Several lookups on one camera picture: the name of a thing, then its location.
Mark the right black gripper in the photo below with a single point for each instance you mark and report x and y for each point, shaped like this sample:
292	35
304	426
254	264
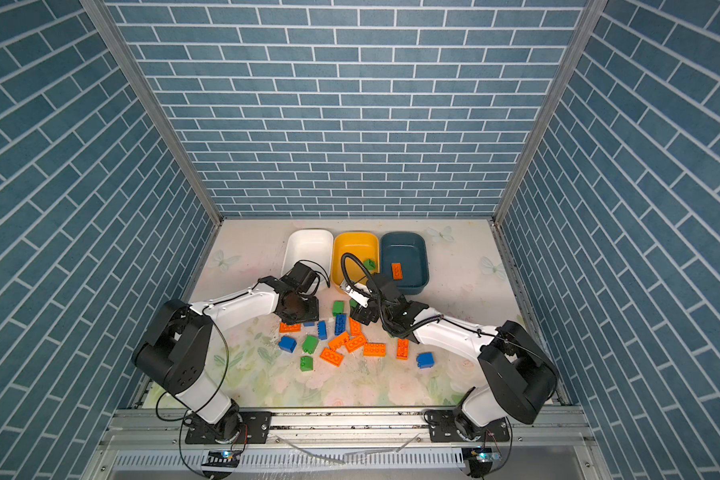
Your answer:
362	314

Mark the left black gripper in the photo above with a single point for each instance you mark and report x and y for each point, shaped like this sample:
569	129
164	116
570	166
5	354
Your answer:
313	314

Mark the narrow blue lego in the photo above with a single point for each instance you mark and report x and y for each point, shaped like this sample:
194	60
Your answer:
322	330

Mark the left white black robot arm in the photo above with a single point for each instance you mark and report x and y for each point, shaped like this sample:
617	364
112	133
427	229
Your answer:
174	350

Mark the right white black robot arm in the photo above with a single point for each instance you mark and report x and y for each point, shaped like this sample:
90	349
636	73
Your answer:
520	376

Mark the green lego below top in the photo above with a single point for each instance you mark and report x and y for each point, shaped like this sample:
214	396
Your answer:
338	307

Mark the white plastic container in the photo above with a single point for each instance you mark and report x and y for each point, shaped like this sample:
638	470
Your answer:
313	247

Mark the green lego left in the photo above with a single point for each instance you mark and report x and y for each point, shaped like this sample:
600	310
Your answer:
310	344

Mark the blue lego left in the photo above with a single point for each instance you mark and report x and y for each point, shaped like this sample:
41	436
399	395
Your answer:
287	344

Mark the blue lego bottom right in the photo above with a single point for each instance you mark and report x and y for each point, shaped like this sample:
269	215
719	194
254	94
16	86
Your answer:
425	360

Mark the tall blue lego centre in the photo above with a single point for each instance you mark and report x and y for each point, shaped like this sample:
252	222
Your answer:
340	325

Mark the dark teal plastic container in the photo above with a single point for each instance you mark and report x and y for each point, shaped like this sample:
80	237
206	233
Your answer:
408	249

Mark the orange lego diagonal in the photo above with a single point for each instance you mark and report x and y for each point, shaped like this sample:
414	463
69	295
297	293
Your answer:
339	341

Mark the green lego bottom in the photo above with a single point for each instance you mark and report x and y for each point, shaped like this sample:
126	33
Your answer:
306	363

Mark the yellow plastic container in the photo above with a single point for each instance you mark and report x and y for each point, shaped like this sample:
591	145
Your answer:
363	245

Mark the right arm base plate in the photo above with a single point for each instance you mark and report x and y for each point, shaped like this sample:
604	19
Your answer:
450	426

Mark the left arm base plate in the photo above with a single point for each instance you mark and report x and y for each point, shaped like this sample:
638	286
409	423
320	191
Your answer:
250	427

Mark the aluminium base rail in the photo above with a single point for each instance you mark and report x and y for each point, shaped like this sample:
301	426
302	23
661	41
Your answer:
354	442

